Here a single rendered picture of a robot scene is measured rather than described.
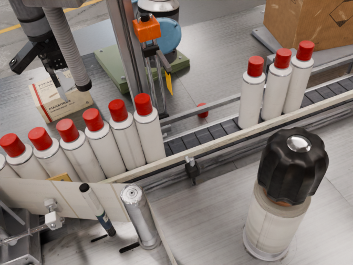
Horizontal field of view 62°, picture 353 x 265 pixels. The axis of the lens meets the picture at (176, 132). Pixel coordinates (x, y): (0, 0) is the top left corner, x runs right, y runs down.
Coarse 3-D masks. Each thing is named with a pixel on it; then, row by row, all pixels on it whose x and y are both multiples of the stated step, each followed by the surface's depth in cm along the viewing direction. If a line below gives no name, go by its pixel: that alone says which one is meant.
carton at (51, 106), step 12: (36, 84) 95; (48, 84) 94; (36, 96) 91; (48, 96) 90; (72, 96) 92; (84, 96) 94; (48, 108) 90; (60, 108) 92; (72, 108) 94; (48, 120) 93
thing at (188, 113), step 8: (352, 56) 81; (328, 64) 80; (336, 64) 80; (312, 72) 78; (320, 72) 80; (264, 88) 76; (232, 96) 75; (240, 96) 75; (208, 104) 74; (216, 104) 73; (224, 104) 74; (184, 112) 72; (192, 112) 72; (200, 112) 73; (160, 120) 71; (168, 120) 71; (176, 120) 72
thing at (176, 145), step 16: (352, 80) 87; (304, 96) 84; (320, 96) 84; (320, 112) 80; (208, 128) 79; (224, 128) 79; (240, 128) 78; (272, 128) 78; (176, 144) 77; (192, 144) 76; (144, 176) 71
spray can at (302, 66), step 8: (304, 40) 67; (304, 48) 65; (312, 48) 65; (296, 56) 68; (304, 56) 66; (296, 64) 68; (304, 64) 68; (312, 64) 68; (296, 72) 69; (304, 72) 69; (296, 80) 71; (304, 80) 71; (288, 88) 74; (296, 88) 72; (304, 88) 73; (288, 96) 75; (296, 96) 74; (288, 104) 77; (296, 104) 76; (288, 112) 79
